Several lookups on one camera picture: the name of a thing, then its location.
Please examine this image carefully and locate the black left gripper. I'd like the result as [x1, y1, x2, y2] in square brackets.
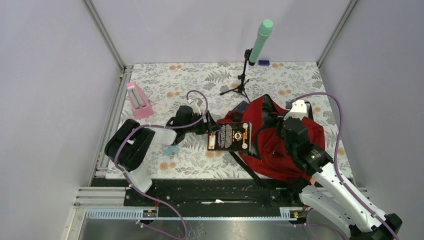
[183, 110, 221, 135]

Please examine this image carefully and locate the black card game box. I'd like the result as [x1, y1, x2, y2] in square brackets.
[207, 122, 252, 152]

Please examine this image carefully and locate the blue paperback book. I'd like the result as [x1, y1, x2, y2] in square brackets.
[233, 100, 249, 112]

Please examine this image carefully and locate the red student backpack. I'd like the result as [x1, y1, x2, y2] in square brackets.
[217, 94, 325, 188]

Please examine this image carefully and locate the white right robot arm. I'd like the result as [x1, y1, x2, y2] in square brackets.
[276, 117, 403, 240]

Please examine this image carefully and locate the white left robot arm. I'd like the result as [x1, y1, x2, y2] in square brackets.
[104, 105, 221, 206]

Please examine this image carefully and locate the pink metronome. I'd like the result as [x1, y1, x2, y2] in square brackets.
[126, 81, 154, 120]

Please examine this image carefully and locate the small blue block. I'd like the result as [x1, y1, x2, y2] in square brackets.
[257, 60, 270, 66]

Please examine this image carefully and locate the black mini tripod stand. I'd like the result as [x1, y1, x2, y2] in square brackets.
[219, 48, 253, 103]

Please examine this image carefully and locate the mint green microphone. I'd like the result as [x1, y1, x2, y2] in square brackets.
[248, 19, 274, 66]

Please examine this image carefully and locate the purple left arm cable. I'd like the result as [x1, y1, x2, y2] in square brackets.
[113, 90, 210, 240]

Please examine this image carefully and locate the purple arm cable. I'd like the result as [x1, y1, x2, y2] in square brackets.
[286, 92, 403, 240]
[113, 90, 210, 240]

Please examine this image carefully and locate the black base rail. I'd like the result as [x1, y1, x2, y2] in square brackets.
[91, 178, 306, 220]

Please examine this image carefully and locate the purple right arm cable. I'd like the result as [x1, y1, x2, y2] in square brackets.
[286, 92, 403, 240]

